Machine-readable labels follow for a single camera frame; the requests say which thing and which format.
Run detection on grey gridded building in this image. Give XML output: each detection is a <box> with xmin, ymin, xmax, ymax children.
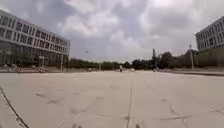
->
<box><xmin>194</xmin><ymin>15</ymin><xmax>224</xmax><ymax>68</ymax></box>

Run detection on row of trees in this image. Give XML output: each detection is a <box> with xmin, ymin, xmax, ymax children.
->
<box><xmin>68</xmin><ymin>48</ymin><xmax>201</xmax><ymax>71</ymax></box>

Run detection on grey concrete slab pavement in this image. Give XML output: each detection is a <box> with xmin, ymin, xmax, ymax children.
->
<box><xmin>0</xmin><ymin>69</ymin><xmax>224</xmax><ymax>128</ymax></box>

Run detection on lamp pole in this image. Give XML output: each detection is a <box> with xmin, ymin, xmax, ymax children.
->
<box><xmin>188</xmin><ymin>44</ymin><xmax>195</xmax><ymax>70</ymax></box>

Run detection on parked bicycles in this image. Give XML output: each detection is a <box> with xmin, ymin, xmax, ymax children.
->
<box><xmin>7</xmin><ymin>63</ymin><xmax>49</xmax><ymax>74</ymax></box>

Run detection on long glass-fronted building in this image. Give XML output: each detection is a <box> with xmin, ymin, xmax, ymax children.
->
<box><xmin>0</xmin><ymin>9</ymin><xmax>71</xmax><ymax>69</ymax></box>

